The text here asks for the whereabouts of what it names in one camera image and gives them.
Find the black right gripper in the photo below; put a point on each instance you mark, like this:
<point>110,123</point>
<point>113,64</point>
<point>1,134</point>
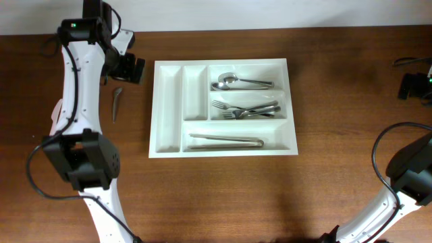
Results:
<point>408,86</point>

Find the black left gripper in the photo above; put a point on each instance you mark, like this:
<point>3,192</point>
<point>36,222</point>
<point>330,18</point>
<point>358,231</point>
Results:
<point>133,71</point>

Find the small steel teaspoon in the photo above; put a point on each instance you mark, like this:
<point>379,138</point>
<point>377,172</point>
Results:
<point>116,95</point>

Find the steel tablespoon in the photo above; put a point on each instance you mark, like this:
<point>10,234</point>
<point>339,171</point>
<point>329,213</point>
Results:
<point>230,77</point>
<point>225,87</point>

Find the steel fork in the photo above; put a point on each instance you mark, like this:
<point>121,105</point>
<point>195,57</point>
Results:
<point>228,114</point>
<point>263,105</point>
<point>226,106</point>

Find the steel table knife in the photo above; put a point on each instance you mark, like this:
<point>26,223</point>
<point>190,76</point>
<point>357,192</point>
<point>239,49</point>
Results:
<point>228,142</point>

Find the white plastic knife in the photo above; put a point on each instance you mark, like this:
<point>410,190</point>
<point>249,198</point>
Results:
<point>55,116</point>

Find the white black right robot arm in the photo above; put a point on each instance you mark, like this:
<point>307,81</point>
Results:
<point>406,188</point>

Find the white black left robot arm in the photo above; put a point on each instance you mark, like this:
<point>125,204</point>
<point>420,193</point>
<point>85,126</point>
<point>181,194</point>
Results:
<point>94,48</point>

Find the white plastic cutlery tray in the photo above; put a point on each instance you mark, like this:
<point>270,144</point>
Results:
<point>182,97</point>

